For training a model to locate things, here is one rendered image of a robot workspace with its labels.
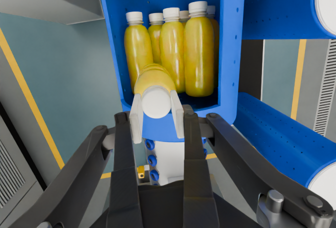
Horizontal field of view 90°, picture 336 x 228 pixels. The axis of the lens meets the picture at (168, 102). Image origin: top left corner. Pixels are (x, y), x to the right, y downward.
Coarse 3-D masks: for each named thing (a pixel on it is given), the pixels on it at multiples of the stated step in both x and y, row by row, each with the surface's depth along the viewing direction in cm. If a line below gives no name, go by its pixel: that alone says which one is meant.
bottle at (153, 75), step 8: (152, 64) 35; (160, 64) 38; (144, 72) 27; (152, 72) 26; (160, 72) 26; (136, 80) 27; (144, 80) 25; (152, 80) 24; (160, 80) 24; (168, 80) 25; (136, 88) 25; (144, 88) 24; (168, 88) 24
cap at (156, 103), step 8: (152, 88) 22; (160, 88) 22; (144, 96) 21; (152, 96) 21; (160, 96) 21; (168, 96) 21; (144, 104) 21; (152, 104) 22; (160, 104) 22; (168, 104) 22; (144, 112) 22; (152, 112) 22; (160, 112) 22
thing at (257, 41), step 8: (248, 40) 133; (256, 40) 133; (264, 40) 134; (248, 48) 135; (256, 48) 135; (240, 56) 136; (248, 56) 137; (256, 56) 138; (240, 64) 139; (248, 64) 139; (256, 64) 140; (240, 72) 141; (248, 72) 142; (256, 72) 142; (240, 80) 144; (248, 80) 144; (256, 80) 145; (240, 88) 146; (248, 88) 147; (256, 88) 147; (256, 96) 150
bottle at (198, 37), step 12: (192, 12) 35; (204, 12) 34; (192, 24) 34; (204, 24) 34; (192, 36) 35; (204, 36) 34; (192, 48) 35; (204, 48) 35; (192, 60) 36; (204, 60) 36; (192, 72) 37; (204, 72) 37; (192, 84) 38; (204, 84) 38
